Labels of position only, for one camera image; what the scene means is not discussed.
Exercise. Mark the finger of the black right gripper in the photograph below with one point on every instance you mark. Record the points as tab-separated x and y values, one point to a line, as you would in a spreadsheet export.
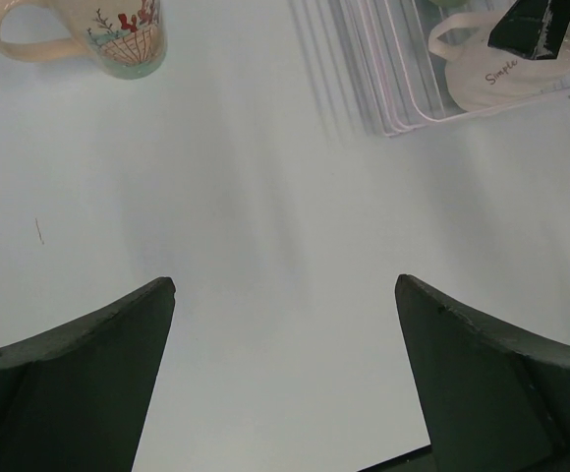
532	29

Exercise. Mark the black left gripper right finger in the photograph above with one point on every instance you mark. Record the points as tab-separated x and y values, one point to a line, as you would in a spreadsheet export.
495	397

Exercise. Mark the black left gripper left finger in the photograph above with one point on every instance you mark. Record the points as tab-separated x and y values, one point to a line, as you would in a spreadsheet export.
75	397

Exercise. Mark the white Simple ceramic mug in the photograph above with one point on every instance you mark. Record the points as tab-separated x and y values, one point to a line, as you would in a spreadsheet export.
480	77

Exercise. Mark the cream painted ceramic mug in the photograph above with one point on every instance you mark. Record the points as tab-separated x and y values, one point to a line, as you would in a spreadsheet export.
127	39

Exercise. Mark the green tumbler cup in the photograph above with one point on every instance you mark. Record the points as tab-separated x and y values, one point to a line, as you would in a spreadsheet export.
448	4

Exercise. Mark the white wire dish rack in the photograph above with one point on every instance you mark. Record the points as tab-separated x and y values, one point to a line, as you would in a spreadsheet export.
369	65

